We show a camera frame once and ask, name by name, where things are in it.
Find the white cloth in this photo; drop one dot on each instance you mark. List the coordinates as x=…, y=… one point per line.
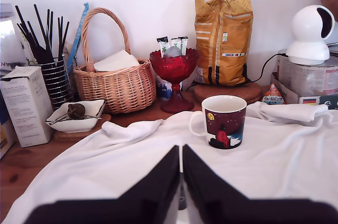
x=264, y=160

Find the white square dish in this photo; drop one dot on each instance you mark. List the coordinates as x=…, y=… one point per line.
x=71, y=125

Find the white cardboard box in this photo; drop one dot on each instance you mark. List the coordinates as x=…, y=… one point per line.
x=26, y=107

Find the shrink-wrapped food can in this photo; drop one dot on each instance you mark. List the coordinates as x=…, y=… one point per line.
x=314, y=78

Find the orange blue triangular packet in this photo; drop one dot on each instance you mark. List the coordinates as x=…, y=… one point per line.
x=274, y=95

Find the white bag with green print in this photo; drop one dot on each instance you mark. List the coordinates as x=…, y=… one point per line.
x=10, y=41

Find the white folded napkin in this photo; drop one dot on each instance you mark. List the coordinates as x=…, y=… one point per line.
x=117, y=61

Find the white dome security camera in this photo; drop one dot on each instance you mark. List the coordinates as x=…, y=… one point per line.
x=307, y=39

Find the cardboard can tray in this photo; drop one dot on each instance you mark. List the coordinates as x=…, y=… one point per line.
x=290, y=94

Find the grey foil packet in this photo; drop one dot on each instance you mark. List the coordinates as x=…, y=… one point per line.
x=173, y=51

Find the small blue white vase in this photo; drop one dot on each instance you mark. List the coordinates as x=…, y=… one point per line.
x=163, y=90

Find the white sachet with green print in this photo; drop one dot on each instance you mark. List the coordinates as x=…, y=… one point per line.
x=176, y=42
x=184, y=44
x=163, y=44

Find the metal tea infuser tongs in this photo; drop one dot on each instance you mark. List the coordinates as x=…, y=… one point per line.
x=75, y=110

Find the dark red picture mug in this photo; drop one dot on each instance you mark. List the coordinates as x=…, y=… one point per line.
x=224, y=121

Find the blue white stick pack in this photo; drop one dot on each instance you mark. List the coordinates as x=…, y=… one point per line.
x=78, y=33

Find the blue yellow box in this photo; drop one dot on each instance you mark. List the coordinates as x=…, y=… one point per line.
x=4, y=134

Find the round cork trivet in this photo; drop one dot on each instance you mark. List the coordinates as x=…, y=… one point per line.
x=227, y=90
x=253, y=99

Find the yellow coffee bag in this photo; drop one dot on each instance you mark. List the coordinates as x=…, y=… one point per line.
x=224, y=44

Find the black chopstick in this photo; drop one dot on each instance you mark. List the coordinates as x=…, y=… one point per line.
x=64, y=37
x=42, y=27
x=26, y=27
x=27, y=40
x=48, y=31
x=59, y=36

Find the red glass goblet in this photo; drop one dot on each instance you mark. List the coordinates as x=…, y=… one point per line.
x=173, y=69

